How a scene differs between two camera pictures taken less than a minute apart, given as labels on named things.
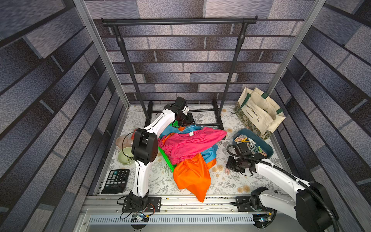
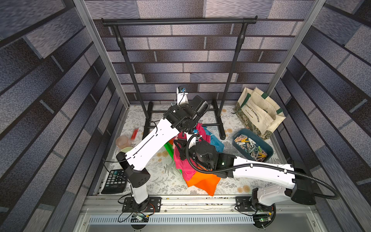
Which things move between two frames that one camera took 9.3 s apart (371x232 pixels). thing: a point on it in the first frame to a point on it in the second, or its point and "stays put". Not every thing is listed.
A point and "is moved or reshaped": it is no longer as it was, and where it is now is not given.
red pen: x=133 y=136 stays put
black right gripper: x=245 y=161 to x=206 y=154
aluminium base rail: x=102 y=210 stays put
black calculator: x=117 y=181 stays put
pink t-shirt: x=190 y=142 is moved or reshaped
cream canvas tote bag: x=261 y=113 stays put
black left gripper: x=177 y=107 to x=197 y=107
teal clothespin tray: x=255 y=144 stays put
